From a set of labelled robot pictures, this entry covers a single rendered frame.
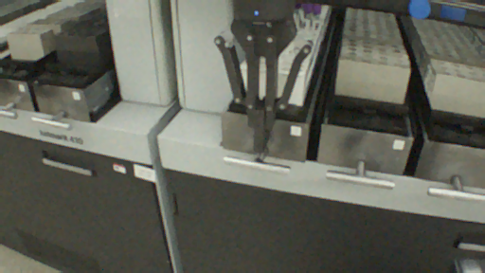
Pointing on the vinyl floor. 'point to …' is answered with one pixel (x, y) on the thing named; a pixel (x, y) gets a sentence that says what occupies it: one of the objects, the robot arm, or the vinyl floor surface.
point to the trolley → (468, 265)
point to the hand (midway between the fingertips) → (260, 127)
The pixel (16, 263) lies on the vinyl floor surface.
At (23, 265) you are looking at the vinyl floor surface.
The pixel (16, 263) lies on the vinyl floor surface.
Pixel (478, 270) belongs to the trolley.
